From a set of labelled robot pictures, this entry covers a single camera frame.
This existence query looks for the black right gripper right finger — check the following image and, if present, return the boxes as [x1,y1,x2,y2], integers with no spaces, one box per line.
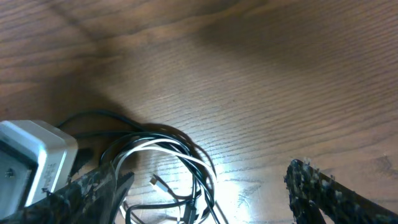
[284,159,397,224]

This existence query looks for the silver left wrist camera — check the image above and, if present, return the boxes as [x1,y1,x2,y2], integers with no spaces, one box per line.
[1,120,78,218]

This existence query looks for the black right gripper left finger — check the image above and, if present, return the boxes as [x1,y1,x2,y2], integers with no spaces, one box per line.
[1,163,134,224]

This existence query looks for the white USB cable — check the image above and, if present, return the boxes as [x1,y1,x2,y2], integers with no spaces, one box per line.
[111,138,218,224]

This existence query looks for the black USB cable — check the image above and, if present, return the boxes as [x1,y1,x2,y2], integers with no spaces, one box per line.
[55,109,229,224]

